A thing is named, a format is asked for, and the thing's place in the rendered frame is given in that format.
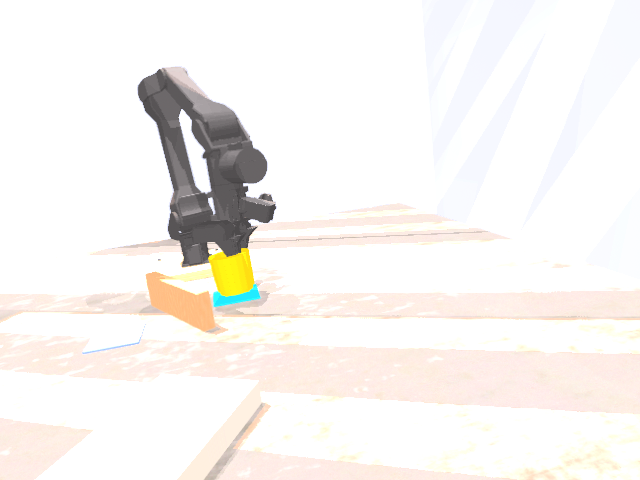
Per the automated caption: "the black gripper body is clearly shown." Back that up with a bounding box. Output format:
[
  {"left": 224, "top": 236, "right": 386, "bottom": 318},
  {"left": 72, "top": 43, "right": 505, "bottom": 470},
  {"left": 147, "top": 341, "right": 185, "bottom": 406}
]
[{"left": 191, "top": 183, "right": 253, "bottom": 243}]

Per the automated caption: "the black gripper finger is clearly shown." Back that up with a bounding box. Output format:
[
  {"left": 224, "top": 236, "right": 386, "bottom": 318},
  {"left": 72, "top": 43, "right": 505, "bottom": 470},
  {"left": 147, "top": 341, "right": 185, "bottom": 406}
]
[
  {"left": 215, "top": 232, "right": 246, "bottom": 257},
  {"left": 240, "top": 226, "right": 258, "bottom": 249}
]

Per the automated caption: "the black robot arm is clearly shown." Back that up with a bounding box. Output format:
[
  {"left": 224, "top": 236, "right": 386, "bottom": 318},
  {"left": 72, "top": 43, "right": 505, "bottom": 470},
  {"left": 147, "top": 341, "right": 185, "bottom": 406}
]
[{"left": 137, "top": 67, "right": 276, "bottom": 268}]

